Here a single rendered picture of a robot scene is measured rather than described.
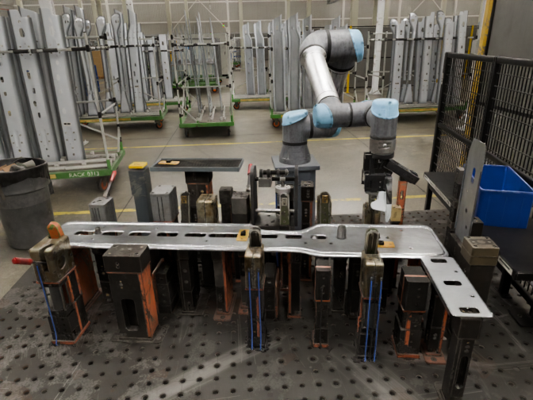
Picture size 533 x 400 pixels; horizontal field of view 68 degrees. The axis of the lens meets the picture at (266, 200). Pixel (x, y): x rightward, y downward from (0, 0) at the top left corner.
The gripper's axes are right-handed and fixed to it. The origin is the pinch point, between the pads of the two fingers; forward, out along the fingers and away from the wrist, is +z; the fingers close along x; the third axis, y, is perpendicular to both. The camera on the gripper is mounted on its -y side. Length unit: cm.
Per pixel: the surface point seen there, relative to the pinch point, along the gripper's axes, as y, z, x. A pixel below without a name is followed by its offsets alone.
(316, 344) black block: 21.5, 39.7, 15.4
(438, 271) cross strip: -13.3, 11.6, 15.5
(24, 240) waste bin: 262, 99, -166
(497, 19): -141, -61, -269
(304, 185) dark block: 24.9, -0.4, -25.3
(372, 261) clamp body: 6.3, 6.8, 18.6
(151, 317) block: 76, 32, 14
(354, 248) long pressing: 9.1, 11.3, 3.1
